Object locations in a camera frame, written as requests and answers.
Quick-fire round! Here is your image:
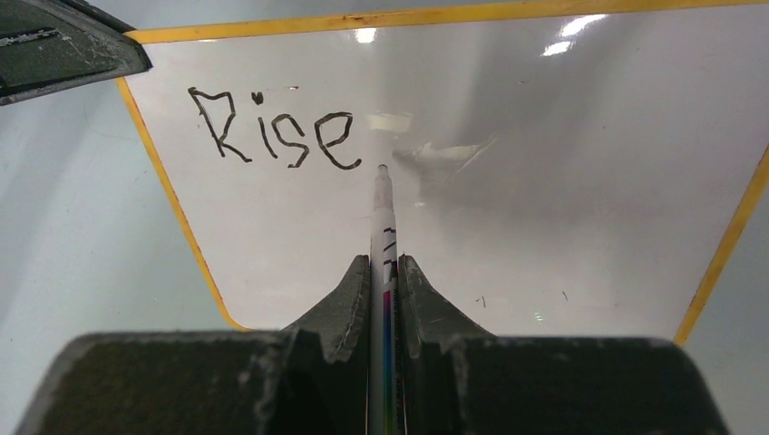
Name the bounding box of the black whiteboard marker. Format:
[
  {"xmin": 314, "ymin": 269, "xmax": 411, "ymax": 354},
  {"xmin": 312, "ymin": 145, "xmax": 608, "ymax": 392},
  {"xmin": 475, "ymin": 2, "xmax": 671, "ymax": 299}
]
[{"xmin": 368, "ymin": 164, "xmax": 402, "ymax": 434}]

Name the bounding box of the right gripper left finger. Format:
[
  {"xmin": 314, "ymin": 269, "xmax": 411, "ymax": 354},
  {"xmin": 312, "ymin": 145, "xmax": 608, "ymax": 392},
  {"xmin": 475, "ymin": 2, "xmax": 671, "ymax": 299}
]
[{"xmin": 16, "ymin": 256, "xmax": 371, "ymax": 434}]

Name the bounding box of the yellow framed whiteboard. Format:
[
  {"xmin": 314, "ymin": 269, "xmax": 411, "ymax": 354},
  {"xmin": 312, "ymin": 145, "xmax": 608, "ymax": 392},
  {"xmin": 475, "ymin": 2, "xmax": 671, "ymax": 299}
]
[{"xmin": 119, "ymin": 1, "xmax": 768, "ymax": 341}]

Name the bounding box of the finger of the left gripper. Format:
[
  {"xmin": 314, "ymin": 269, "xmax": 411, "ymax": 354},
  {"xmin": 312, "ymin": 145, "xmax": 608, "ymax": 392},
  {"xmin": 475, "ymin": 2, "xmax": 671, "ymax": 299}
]
[
  {"xmin": 62, "ymin": 0, "xmax": 135, "ymax": 34},
  {"xmin": 1, "ymin": 0, "xmax": 152, "ymax": 106}
]

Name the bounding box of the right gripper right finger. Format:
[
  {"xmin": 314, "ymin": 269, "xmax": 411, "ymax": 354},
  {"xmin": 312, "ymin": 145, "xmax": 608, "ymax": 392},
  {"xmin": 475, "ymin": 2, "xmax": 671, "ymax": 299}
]
[{"xmin": 398, "ymin": 255, "xmax": 728, "ymax": 434}]

